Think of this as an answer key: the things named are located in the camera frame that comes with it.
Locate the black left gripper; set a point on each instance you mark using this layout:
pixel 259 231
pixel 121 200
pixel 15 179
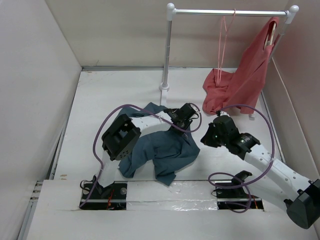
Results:
pixel 186 123

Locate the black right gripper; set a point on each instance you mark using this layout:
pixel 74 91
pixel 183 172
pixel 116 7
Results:
pixel 207 139

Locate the blue t shirt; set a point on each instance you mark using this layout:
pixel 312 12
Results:
pixel 168 151

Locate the pink wire hanger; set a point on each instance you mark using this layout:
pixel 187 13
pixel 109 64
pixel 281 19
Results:
pixel 222 46

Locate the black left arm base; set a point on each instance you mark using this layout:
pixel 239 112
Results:
pixel 110 198

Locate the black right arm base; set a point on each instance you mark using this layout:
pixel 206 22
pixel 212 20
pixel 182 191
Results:
pixel 235 200

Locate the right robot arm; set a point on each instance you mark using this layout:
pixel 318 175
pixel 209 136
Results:
pixel 278 184

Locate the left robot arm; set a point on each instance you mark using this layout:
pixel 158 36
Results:
pixel 122 135

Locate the red t shirt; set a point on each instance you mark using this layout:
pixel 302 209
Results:
pixel 245 84

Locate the wooden hanger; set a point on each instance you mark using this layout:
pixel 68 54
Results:
pixel 270 34

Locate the white clothes rack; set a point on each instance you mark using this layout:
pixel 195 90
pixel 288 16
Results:
pixel 171 11

